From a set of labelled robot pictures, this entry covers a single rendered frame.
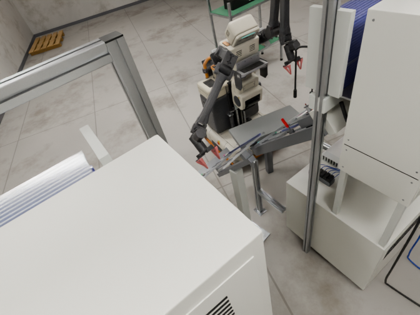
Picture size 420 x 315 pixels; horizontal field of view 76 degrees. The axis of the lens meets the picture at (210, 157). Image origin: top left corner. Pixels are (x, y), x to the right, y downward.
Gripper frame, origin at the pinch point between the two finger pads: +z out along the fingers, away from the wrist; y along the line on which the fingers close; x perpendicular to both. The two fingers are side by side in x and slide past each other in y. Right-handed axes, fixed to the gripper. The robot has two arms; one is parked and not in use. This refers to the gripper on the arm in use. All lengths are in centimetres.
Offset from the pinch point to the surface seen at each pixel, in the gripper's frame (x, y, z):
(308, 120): -41, 37, 11
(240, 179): 9.0, 11.9, 19.8
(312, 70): -66, 31, -7
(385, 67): -90, 29, 7
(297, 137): -30.7, 34.0, 16.4
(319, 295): 21, 11, 117
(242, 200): 23.7, 10.0, 33.8
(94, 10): 638, 279, -572
